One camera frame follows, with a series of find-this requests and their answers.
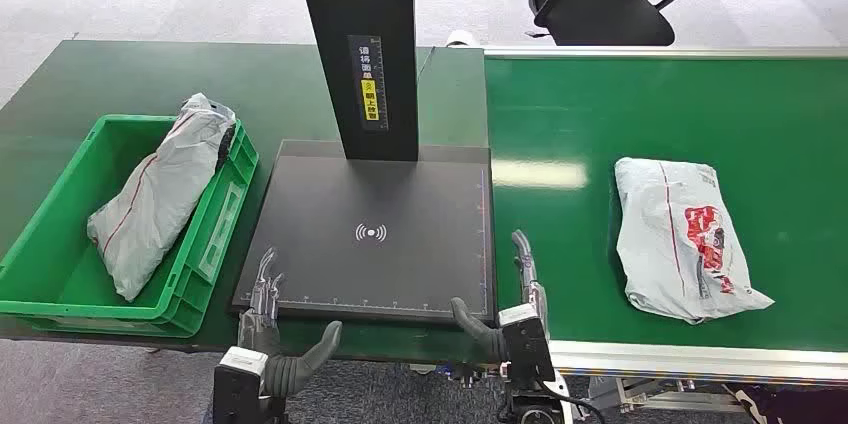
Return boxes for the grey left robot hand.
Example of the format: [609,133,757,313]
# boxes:
[238,247,344,400]

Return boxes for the plain grey mailer package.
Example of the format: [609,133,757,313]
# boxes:
[86,92,237,303]

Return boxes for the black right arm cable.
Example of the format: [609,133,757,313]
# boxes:
[539,377,607,424]

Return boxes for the black item white stripe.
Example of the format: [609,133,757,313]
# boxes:
[725,384,848,424]

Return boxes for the green conveyor belt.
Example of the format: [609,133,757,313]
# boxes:
[483,44,848,417]

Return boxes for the black inbound scanner machine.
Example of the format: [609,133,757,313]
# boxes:
[230,0,498,328]

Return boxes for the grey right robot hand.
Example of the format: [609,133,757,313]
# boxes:
[450,230,551,363]

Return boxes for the green plastic crate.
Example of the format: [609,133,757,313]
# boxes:
[0,114,260,339]

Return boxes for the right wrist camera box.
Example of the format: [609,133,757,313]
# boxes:
[497,304,557,390]

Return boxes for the grey mailer package red print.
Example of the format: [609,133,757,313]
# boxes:
[614,156,776,326]

